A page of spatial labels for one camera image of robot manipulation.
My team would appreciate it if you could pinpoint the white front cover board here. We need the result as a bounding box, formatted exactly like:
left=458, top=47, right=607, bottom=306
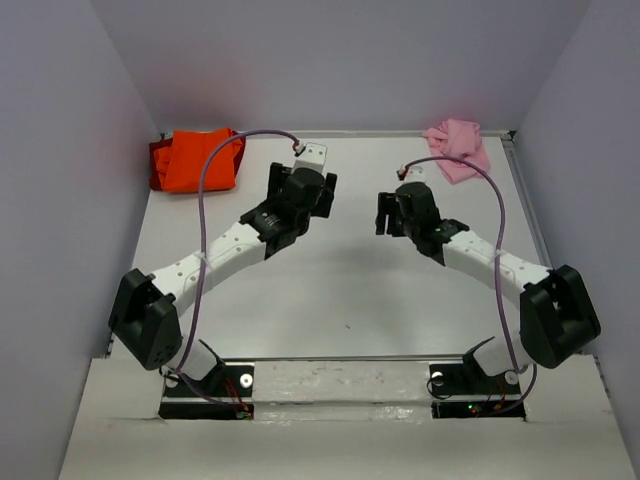
left=61, top=357, right=634, bottom=479

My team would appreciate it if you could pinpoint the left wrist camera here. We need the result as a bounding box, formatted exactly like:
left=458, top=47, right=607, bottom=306
left=292, top=142, right=328, bottom=174

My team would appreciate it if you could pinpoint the dark red folded t-shirt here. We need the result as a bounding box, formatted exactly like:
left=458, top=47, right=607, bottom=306
left=147, top=134, right=247, bottom=192

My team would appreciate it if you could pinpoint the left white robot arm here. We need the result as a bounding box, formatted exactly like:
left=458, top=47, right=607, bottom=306
left=109, top=163, right=337, bottom=396

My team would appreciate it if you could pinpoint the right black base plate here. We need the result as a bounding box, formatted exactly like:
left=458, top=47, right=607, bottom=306
left=426, top=339, right=526, bottom=420

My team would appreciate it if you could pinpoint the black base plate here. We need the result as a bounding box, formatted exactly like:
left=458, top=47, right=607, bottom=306
left=158, top=362, right=255, bottom=421
left=426, top=339, right=526, bottom=420

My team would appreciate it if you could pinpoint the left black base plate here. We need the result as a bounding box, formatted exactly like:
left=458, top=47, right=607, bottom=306
left=158, top=362, right=255, bottom=421

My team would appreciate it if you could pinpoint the pink crumpled t-shirt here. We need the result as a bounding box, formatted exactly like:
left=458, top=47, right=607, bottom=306
left=422, top=119, right=491, bottom=185

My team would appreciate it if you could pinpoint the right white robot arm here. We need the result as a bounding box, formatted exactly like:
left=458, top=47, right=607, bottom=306
left=375, top=182, right=601, bottom=392

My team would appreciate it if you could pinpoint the orange t-shirt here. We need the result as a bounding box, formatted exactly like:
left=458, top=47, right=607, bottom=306
left=152, top=127, right=246, bottom=194

